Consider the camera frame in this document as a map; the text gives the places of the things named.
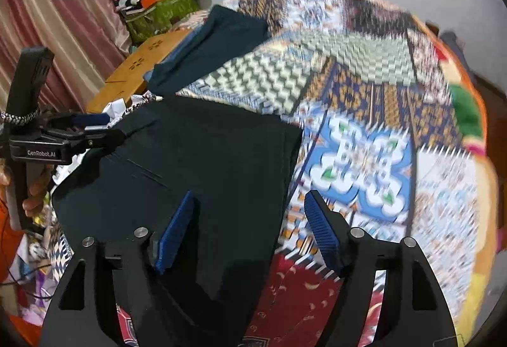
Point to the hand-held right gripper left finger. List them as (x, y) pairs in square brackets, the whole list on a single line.
[(176, 232)]

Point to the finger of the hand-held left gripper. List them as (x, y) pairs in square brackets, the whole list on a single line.
[(99, 138), (91, 118)]

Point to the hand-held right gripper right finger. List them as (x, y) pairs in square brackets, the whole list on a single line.
[(323, 230)]

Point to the black pants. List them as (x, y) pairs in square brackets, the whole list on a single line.
[(190, 157)]

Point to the person's left hand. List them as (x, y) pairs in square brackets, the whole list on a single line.
[(37, 196)]

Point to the white patterned cloth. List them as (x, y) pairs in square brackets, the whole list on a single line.
[(130, 103)]

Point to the wooden lap desk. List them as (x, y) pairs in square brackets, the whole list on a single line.
[(130, 70)]

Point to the striped pink curtain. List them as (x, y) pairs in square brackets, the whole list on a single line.
[(59, 14)]

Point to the patchwork printed blanket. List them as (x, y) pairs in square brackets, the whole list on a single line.
[(368, 133)]

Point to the green patterned storage bag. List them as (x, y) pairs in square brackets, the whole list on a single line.
[(166, 14)]

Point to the dark blue garment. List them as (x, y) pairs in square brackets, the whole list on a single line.
[(222, 38)]

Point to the colourful fleece blanket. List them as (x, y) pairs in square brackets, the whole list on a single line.
[(471, 117)]

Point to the grey backpack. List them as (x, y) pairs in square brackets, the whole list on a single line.
[(455, 48)]

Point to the wooden bed post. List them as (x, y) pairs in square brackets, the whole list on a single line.
[(432, 27)]

